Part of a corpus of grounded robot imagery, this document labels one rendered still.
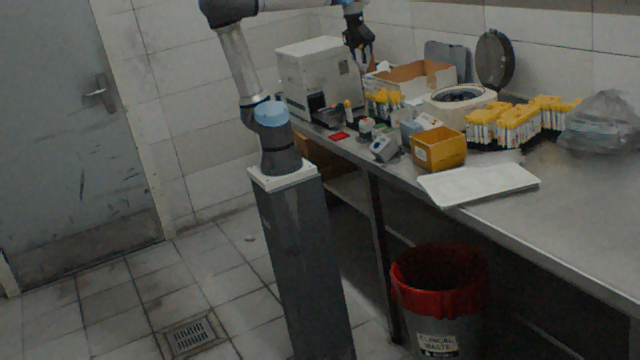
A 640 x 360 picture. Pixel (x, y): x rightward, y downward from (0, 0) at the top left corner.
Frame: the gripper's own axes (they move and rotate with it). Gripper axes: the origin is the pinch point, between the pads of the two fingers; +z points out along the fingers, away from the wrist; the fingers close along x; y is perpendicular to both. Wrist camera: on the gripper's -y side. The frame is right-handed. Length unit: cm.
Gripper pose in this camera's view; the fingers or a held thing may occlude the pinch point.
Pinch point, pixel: (364, 67)
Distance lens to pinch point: 234.9
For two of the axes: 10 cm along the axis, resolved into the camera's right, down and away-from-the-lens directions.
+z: 1.8, 9.0, 3.9
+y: -4.4, -2.8, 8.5
